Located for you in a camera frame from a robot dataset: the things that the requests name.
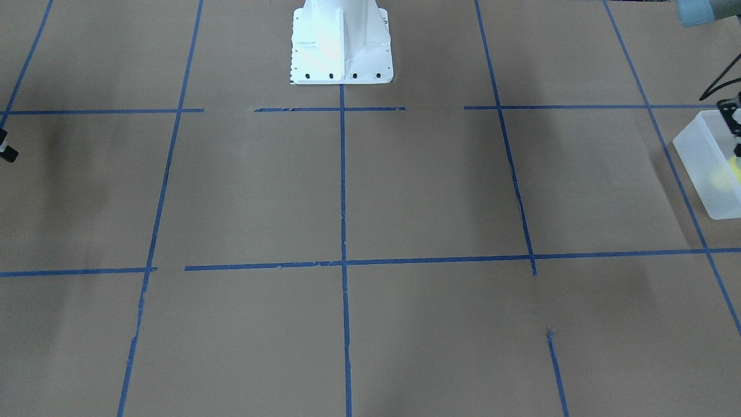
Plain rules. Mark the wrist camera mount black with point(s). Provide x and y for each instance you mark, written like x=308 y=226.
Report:
x=729 y=109

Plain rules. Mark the clear plastic storage box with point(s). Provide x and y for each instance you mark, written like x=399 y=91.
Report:
x=706 y=147

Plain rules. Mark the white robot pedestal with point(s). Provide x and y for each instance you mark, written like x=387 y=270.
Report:
x=341 y=43

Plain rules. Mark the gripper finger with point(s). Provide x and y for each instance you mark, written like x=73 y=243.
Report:
x=8 y=153

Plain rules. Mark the yellow plastic cup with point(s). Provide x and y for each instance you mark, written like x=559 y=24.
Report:
x=726 y=177

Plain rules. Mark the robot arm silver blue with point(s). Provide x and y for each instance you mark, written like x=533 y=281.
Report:
x=695 y=13

